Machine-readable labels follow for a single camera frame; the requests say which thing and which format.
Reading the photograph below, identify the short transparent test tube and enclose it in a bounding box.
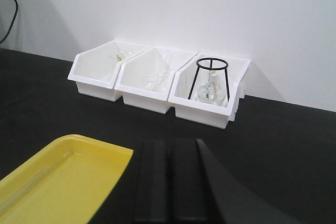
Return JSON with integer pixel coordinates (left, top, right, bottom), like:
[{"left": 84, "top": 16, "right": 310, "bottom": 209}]
[{"left": 1, "top": 166, "right": 51, "bottom": 215}]

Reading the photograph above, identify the black cable on wall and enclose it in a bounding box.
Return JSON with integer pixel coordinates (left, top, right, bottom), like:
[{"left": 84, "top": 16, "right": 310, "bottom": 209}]
[{"left": 0, "top": 0, "right": 18, "bottom": 44}]

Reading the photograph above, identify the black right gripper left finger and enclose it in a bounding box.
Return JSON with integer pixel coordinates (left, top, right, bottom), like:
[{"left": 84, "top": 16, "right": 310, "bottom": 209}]
[{"left": 90, "top": 140, "right": 171, "bottom": 224}]

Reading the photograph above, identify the white middle storage bin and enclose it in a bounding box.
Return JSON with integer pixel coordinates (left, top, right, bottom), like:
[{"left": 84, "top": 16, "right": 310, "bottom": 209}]
[{"left": 115, "top": 46, "right": 197, "bottom": 114}]

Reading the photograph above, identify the yellow plastic tray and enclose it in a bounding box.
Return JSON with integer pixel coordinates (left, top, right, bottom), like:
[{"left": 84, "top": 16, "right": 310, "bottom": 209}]
[{"left": 1, "top": 134, "right": 133, "bottom": 223}]

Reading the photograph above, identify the black wire tripod stand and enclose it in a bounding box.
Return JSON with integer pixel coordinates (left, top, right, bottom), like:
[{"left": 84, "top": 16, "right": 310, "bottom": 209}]
[{"left": 188, "top": 57, "right": 230, "bottom": 105}]

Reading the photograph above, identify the white left storage bin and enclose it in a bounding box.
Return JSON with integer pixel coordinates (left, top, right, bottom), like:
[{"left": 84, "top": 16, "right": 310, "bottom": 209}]
[{"left": 68, "top": 40, "right": 150, "bottom": 102}]

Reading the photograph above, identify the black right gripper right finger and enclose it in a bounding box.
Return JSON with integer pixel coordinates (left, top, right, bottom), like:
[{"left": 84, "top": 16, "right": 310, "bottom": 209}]
[{"left": 170, "top": 138, "right": 298, "bottom": 223}]

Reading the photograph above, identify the glass flask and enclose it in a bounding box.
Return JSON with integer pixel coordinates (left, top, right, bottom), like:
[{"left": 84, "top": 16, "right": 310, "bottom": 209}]
[{"left": 197, "top": 70, "right": 226, "bottom": 106}]

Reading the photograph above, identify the white storage bin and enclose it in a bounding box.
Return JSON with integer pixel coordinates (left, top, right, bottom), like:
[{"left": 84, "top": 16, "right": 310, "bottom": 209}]
[
  {"left": 115, "top": 46, "right": 197, "bottom": 114},
  {"left": 169, "top": 53, "right": 251, "bottom": 129},
  {"left": 68, "top": 40, "right": 150, "bottom": 102}
]

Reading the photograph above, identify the white right storage bin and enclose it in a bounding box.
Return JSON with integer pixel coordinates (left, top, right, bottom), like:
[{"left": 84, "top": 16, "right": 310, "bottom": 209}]
[{"left": 169, "top": 53, "right": 251, "bottom": 129}]

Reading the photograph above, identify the glassware in middle bin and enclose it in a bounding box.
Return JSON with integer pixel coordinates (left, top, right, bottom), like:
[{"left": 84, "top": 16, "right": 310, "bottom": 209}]
[{"left": 144, "top": 70, "right": 170, "bottom": 92}]

